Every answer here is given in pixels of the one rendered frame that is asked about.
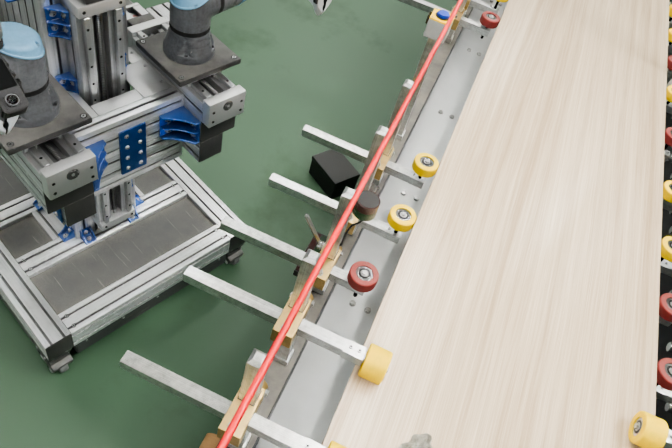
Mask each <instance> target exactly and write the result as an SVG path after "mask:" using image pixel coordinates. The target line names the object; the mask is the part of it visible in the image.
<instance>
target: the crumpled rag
mask: <svg viewBox="0 0 672 448"><path fill-rule="evenodd" d="M431 441H432V437H431V435H430V434H428V433H424V434H414V435H412V438H411V440H410V441H409V442H406V443H402V444H401V445H400V446H399V448H433V447H432V446H431Z"/></svg>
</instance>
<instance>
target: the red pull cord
mask: <svg viewBox="0 0 672 448"><path fill-rule="evenodd" d="M462 2H463V0H458V2H457V4H456V6H455V8H454V10H453V11H452V13H451V15H450V17H449V19H448V21H447V23H446V24H445V26H444V28H443V30H442V32H441V34H440V36H439V37H438V39H437V41H436V43H435V45H434V47H433V48H432V50H431V52H430V54H429V56H428V58H427V60H426V61H425V63H424V65H423V67H422V69H421V71H420V73H419V74H418V76H417V78H416V80H415V82H414V84H413V85H412V87H411V89H410V91H409V93H408V95H407V97H406V98H405V100H404V102H403V104H402V106H401V108H400V110H399V111H398V113H397V115H396V117H395V119H394V121H393V122H392V124H391V126H390V128H389V130H388V132H387V134H386V135H385V137H384V139H383V141H382V143H381V145H380V147H379V148H378V150H377V152H376V154H375V156H374V158H373V159H372V161H371V163H370V165H369V167H368V169H367V171H366V172H365V174H364V176H363V178H362V180H361V182H360V184H359V185H358V187H357V189H356V191H355V193H354V195H353V196H352V198H351V200H350V202H349V204H348V206H347V208H346V209H345V211H344V213H343V215H342V217H341V219H340V221H339V222H338V224H337V226H336V228H335V230H334V232H333V234H332V235H331V237H330V239H329V241H328V243H327V245H326V246H325V248H324V250H323V252H322V254H321V256H320V258H319V259H318V261H317V263H316V265H315V267H314V269H313V271H312V272H311V274H310V276H309V278H308V280H307V282H306V283H305V285H304V287H303V289H302V291H301V293H300V295H299V296H298V298H297V300H296V302H295V304H294V306H293V308H292V309H291V311H290V313H289V315H288V317H287V319H286V320H285V322H284V324H283V326H282V328H281V330H280V332H279V333H278V335H277V337H276V339H275V341H274V343H273V345H272V346H271V348H270V350H269V352H268V354H267V356H266V357H265V359H264V361H263V363H262V365H261V367H260V369H259V370H258V372H257V374H256V376H255V378H254V380H253V382H252V383H251V385H250V387H249V389H248V391H247V393H246V394H245V396H244V398H243V400H242V402H241V404H240V406H239V407H238V409H237V411H236V413H235V415H234V417H233V419H232V420H231V422H230V424H229V426H228V428H227V430H226V431H225V433H224V435H223V437H222V439H221V441H220V443H219V444H218V446H217V448H227V446H228V444H229V442H230V440H231V438H232V436H233V434H234V433H235V431H236V429H237V427H238V425H239V423H240V421H241V419H242V417H243V416H244V414H245V412H246V410H247V408H248V406H249V404H250V402H251V400H252V398H253V397H254V395H255V393H256V391H257V389H258V387H259V385H260V383H261V381H262V380H263V378H264V376H265V374H266V372H267V370H268V368H269V366H270V364H271V363H272V361H273V359H274V357H275V355H276V353H277V351H278V349H279V347H280V346H281V344H282V342H283V340H284V338H285V336H286V334H287V332H288V330H289V329H290V327H291V325H292V323H293V321H294V319H295V317H296V315H297V313H298V312H299V310H300V308H301V306H302V304H303V302H304V300H305V298H306V296H307V295H308V293H309V291H310V289H311V287H312V285H313V283H314V281H315V279H316V278H317V276H318V274H319V272H320V270H321V268H322V266H323V264H324V262H325V261H326V259H327V257H328V255H329V253H330V251H331V249H332V247H333V245H334V244H335V242H336V240H337V238H338V236H339V234H340V232H341V230H342V228H343V227H344V225H345V223H346V221H347V219H348V217H349V215H350V213H351V211H352V210H353V208H354V206H355V204H356V202H357V200H358V198H359V196H360V194H361V193H362V191H363V189H364V187H365V185H366V183H367V181H368V179H369V177H370V176H371V174H372V172H373V170H374V168H375V166H376V164H377V162H378V160H379V159H380V157H381V155H382V153H383V151H384V149H385V147H386V145H387V143H388V141H389V140H390V138H391V136H392V134H393V132H394V130H395V128H396V126H397V124H398V123H399V121H400V119H401V117H402V115H403V113H404V111H405V109H406V107H407V106H408V104H409V102H410V100H411V98H412V96H413V94H414V92H415V90H416V89H417V87H418V85H419V83H420V81H421V79H422V77H423V75H424V73H425V72H426V70H427V68H428V66H429V64H430V62H431V60H432V58H433V56H434V55H435V53H436V51H437V49H438V47H439V45H440V43H441V41H442V39H443V38H444V36H445V34H446V32H447V30H448V28H449V26H450V24H451V22H452V21H453V19H454V17H455V15H456V13H457V11H458V9H459V7H460V5H461V4H462Z"/></svg>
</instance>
